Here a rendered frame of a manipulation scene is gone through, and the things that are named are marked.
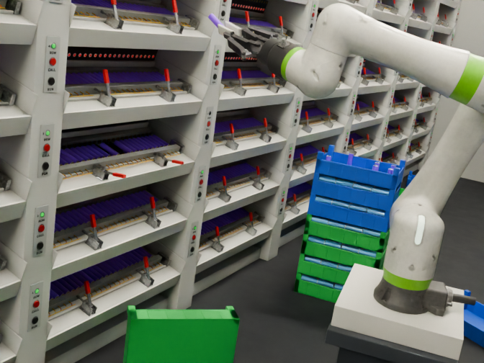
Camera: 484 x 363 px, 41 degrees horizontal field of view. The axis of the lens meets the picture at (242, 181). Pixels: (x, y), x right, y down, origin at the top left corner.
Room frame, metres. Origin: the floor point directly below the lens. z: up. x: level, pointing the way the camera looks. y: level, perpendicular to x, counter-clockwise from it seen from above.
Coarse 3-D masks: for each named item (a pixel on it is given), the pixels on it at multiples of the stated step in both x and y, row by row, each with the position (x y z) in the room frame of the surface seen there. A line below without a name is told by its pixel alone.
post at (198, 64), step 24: (192, 0) 2.04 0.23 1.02; (216, 0) 2.01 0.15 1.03; (192, 72) 2.03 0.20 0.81; (216, 96) 2.08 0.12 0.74; (168, 120) 2.06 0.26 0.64; (192, 120) 2.02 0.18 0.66; (192, 168) 2.01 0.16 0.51; (192, 192) 2.01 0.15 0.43; (192, 216) 2.03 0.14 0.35; (168, 240) 2.04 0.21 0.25; (192, 264) 2.07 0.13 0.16; (192, 288) 2.09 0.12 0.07
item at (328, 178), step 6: (324, 180) 2.34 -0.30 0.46; (330, 180) 2.33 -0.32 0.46; (336, 180) 2.33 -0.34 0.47; (342, 180) 2.34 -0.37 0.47; (348, 180) 2.35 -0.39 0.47; (348, 186) 2.31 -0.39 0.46; (354, 186) 2.30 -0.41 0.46; (360, 186) 2.30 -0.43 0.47; (366, 186) 2.30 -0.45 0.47; (372, 186) 2.31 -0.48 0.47; (378, 192) 2.28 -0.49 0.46; (384, 192) 2.27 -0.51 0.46
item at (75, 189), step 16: (96, 128) 1.83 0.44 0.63; (112, 128) 1.90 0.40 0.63; (128, 128) 1.97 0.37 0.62; (160, 128) 2.07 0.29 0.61; (176, 144) 2.02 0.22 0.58; (192, 144) 2.01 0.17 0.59; (192, 160) 2.00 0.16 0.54; (80, 176) 1.59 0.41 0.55; (112, 176) 1.67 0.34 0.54; (128, 176) 1.71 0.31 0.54; (144, 176) 1.78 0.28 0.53; (160, 176) 1.85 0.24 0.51; (64, 192) 1.49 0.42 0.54; (80, 192) 1.54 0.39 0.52; (96, 192) 1.60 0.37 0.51; (112, 192) 1.67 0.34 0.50
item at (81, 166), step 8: (136, 152) 1.83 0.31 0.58; (144, 152) 1.85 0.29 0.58; (152, 152) 1.87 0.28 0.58; (160, 152) 1.91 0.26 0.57; (168, 152) 1.95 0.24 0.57; (176, 152) 1.98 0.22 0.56; (96, 160) 1.67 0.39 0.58; (104, 160) 1.69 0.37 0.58; (112, 160) 1.71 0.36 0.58; (120, 160) 1.75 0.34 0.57; (128, 160) 1.78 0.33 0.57; (136, 160) 1.82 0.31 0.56; (152, 160) 1.86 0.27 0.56; (64, 168) 1.55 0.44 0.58; (72, 168) 1.57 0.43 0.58; (80, 168) 1.60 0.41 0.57; (88, 168) 1.63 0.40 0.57; (72, 176) 1.56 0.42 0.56
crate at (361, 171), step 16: (320, 160) 2.34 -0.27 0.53; (336, 160) 2.52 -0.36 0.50; (352, 160) 2.50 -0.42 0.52; (368, 160) 2.48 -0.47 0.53; (400, 160) 2.43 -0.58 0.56; (336, 176) 2.32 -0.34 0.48; (352, 176) 2.30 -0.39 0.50; (368, 176) 2.28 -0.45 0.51; (384, 176) 2.27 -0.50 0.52; (400, 176) 2.36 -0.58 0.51
